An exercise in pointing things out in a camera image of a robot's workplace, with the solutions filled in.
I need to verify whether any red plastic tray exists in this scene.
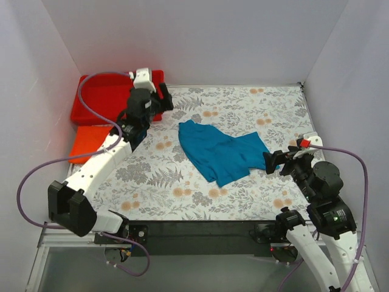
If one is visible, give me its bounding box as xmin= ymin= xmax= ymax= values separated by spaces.
xmin=71 ymin=70 xmax=170 ymax=126

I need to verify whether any folded orange t shirt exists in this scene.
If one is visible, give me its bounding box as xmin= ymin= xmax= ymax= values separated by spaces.
xmin=69 ymin=125 xmax=112 ymax=156

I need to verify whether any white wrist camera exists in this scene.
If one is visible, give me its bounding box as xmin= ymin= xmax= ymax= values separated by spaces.
xmin=133 ymin=68 xmax=156 ymax=92
xmin=292 ymin=131 xmax=323 ymax=159

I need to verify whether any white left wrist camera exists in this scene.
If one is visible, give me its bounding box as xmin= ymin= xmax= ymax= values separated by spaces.
xmin=133 ymin=68 xmax=156 ymax=92

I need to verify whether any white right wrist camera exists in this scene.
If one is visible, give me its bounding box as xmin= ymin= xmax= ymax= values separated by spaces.
xmin=292 ymin=131 xmax=323 ymax=159

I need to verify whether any teal t shirt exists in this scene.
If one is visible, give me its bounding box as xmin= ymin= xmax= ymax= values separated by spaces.
xmin=178 ymin=120 xmax=269 ymax=187

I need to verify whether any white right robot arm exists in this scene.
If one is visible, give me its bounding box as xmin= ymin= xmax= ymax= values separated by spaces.
xmin=263 ymin=144 xmax=374 ymax=291

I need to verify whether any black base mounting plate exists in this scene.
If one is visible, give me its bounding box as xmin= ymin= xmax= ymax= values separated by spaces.
xmin=94 ymin=220 xmax=298 ymax=263

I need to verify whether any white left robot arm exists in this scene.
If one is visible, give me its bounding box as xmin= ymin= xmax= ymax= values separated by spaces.
xmin=48 ymin=83 xmax=174 ymax=243

